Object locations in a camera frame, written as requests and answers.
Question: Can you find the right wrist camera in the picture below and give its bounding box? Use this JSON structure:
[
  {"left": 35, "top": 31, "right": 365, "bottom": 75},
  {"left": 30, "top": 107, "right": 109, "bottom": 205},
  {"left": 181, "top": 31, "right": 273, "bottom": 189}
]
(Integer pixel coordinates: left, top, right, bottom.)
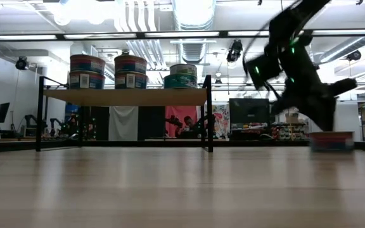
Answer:
[{"left": 244, "top": 53, "right": 283, "bottom": 91}]

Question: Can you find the cardboard box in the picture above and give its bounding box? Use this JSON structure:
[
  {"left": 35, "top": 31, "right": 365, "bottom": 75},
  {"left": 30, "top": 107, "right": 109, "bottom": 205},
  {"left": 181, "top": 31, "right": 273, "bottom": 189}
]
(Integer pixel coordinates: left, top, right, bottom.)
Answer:
[{"left": 285, "top": 113, "right": 300, "bottom": 125}]

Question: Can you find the rack with white containers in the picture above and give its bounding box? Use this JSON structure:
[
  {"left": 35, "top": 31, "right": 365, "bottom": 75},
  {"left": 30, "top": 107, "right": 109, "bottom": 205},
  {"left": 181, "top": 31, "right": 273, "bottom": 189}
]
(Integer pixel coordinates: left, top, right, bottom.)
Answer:
[{"left": 271, "top": 123, "right": 310, "bottom": 141}]

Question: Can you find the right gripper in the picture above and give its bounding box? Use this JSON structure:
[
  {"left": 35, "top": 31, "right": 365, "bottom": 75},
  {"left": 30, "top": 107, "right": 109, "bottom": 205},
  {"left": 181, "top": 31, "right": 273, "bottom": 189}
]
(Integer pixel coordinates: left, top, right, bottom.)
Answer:
[{"left": 264, "top": 39, "right": 358, "bottom": 132}]

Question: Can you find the wooden shelf with black legs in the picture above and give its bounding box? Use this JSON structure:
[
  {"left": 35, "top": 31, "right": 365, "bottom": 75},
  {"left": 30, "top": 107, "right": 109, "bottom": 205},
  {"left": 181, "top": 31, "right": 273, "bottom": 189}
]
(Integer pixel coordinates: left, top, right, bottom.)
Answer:
[{"left": 35, "top": 74, "right": 214, "bottom": 153}]

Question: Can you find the white hanging cloth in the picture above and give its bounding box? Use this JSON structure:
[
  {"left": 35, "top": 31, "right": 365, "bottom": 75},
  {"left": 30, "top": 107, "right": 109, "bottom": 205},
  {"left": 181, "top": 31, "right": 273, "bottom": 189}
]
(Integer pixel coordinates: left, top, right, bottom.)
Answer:
[{"left": 108, "top": 106, "right": 139, "bottom": 142}]

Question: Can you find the black monitor on stand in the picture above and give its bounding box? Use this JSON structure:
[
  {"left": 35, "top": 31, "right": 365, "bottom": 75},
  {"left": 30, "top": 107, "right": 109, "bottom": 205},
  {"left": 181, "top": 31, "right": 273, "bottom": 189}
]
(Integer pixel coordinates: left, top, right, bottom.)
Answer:
[{"left": 0, "top": 101, "right": 11, "bottom": 125}]

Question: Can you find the blue barrel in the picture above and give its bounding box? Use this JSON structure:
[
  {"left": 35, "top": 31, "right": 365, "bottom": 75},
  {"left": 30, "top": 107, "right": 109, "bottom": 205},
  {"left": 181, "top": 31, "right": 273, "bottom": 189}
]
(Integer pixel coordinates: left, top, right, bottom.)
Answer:
[{"left": 64, "top": 103, "right": 79, "bottom": 123}]

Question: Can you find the black metal table frame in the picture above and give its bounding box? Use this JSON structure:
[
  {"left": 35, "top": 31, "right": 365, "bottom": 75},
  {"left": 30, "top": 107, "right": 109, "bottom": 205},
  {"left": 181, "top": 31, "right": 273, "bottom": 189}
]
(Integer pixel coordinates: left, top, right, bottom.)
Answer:
[{"left": 0, "top": 139, "right": 365, "bottom": 153}]

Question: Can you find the black overhead light bar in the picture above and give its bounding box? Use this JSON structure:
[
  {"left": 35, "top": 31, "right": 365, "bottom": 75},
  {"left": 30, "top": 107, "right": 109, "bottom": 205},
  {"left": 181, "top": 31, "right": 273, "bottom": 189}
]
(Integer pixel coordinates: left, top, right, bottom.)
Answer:
[{"left": 0, "top": 28, "right": 365, "bottom": 42}]

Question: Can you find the teal label pull-tab can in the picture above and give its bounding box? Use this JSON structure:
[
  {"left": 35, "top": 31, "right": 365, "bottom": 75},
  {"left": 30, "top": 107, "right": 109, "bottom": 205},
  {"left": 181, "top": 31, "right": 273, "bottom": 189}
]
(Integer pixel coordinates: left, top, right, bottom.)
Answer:
[{"left": 163, "top": 73, "right": 198, "bottom": 89}]

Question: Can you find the black cabinet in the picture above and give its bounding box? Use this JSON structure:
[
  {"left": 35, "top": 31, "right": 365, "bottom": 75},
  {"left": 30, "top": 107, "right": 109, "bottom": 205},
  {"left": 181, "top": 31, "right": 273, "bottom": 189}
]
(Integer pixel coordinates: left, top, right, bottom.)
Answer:
[{"left": 229, "top": 98, "right": 271, "bottom": 130}]

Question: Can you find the silver ventilation duct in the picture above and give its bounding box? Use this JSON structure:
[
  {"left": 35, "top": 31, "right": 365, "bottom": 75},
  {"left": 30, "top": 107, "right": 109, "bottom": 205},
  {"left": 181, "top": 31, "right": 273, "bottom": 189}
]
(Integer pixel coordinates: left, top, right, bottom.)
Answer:
[{"left": 169, "top": 0, "right": 217, "bottom": 65}]

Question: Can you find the red hanging cloth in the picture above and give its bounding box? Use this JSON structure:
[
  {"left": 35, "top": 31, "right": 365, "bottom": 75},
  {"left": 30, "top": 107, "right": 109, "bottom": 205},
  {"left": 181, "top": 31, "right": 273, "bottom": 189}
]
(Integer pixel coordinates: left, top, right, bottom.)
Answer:
[{"left": 165, "top": 106, "right": 200, "bottom": 139}]

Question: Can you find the gold lid red-blue can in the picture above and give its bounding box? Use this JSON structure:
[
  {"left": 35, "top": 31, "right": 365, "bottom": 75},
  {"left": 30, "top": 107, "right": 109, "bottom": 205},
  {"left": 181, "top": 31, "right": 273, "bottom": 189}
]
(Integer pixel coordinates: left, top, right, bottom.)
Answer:
[
  {"left": 114, "top": 71, "right": 148, "bottom": 90},
  {"left": 308, "top": 130, "right": 355, "bottom": 153},
  {"left": 69, "top": 54, "right": 106, "bottom": 75},
  {"left": 113, "top": 54, "right": 148, "bottom": 75},
  {"left": 68, "top": 70, "right": 106, "bottom": 90}
]

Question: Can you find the black hanging spotlight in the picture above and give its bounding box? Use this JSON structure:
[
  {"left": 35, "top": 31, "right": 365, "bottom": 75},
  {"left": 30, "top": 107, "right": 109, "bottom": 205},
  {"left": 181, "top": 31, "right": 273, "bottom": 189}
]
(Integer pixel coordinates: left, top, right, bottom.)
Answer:
[
  {"left": 226, "top": 39, "right": 244, "bottom": 63},
  {"left": 346, "top": 49, "right": 362, "bottom": 62}
]

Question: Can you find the seated person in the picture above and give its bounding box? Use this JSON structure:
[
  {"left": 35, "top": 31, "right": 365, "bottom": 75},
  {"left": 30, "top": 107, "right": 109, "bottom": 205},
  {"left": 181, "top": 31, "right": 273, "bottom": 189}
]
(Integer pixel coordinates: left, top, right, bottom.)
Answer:
[{"left": 176, "top": 115, "right": 204, "bottom": 139}]

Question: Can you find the floral poster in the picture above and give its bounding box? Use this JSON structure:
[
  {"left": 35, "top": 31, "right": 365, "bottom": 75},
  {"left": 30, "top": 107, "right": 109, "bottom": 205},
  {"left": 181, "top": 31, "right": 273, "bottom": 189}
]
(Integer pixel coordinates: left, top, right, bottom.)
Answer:
[{"left": 212, "top": 104, "right": 231, "bottom": 139}]

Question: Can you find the black ceiling speaker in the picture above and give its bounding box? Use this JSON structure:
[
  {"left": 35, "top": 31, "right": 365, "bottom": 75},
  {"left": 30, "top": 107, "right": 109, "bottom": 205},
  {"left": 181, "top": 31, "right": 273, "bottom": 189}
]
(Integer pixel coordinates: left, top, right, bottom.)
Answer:
[{"left": 15, "top": 56, "right": 30, "bottom": 71}]

